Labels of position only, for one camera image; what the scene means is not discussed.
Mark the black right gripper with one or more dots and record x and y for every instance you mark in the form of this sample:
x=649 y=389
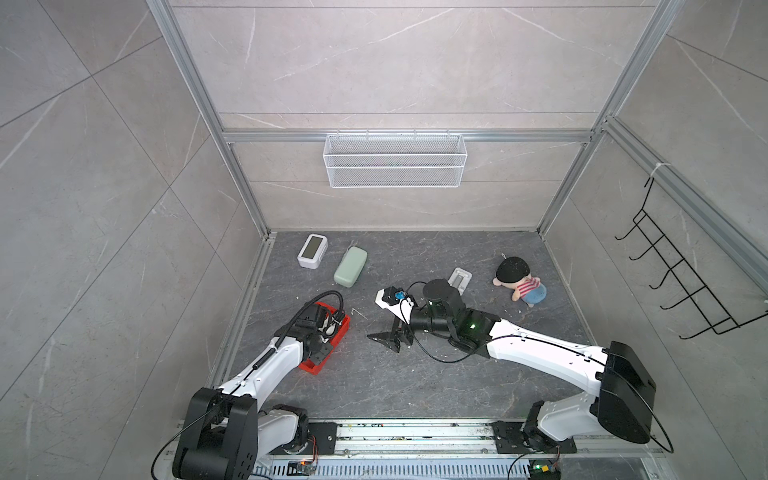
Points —
x=391 y=340

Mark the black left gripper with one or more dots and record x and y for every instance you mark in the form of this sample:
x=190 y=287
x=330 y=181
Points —
x=322 y=353

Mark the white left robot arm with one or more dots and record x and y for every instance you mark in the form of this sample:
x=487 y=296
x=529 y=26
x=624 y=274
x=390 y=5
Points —
x=226 y=429

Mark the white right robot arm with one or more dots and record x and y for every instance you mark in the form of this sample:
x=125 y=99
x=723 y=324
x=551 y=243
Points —
x=616 y=395

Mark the red plastic bin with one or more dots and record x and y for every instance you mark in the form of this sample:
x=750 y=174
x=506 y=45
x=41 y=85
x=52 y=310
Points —
x=318 y=349

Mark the mint green zipper case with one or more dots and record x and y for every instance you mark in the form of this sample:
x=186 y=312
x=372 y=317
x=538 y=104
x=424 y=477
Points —
x=350 y=267

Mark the white digital clock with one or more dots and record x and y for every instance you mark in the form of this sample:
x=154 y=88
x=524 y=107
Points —
x=312 y=251

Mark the plush doll striped shirt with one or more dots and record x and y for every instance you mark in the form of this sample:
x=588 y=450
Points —
x=514 y=274

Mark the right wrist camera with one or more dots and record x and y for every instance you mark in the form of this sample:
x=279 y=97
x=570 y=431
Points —
x=393 y=296

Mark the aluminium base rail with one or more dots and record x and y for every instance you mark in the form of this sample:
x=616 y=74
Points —
x=452 y=449

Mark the white wire mesh basket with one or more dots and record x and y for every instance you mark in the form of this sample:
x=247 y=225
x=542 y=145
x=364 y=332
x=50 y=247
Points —
x=357 y=161

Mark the black wire hook rack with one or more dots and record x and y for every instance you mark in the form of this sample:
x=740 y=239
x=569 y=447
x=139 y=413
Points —
x=680 y=272

